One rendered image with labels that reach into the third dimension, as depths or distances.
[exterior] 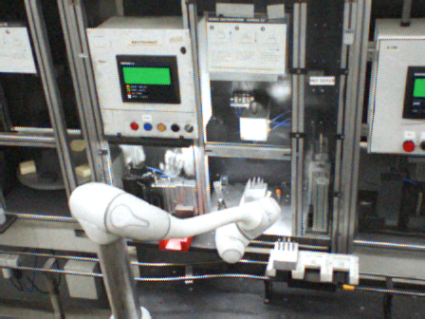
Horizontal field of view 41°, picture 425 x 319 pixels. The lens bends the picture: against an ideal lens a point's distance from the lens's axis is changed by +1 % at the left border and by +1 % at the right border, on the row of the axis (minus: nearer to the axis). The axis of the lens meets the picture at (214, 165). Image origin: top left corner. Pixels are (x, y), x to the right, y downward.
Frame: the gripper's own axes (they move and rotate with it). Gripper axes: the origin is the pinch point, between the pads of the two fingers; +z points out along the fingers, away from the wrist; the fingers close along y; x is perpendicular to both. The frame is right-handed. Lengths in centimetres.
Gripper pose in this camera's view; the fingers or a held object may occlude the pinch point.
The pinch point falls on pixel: (219, 194)
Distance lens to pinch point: 243.7
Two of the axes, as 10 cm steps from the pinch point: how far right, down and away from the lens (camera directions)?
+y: -1.9, -8.3, -5.3
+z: -1.1, -5.2, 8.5
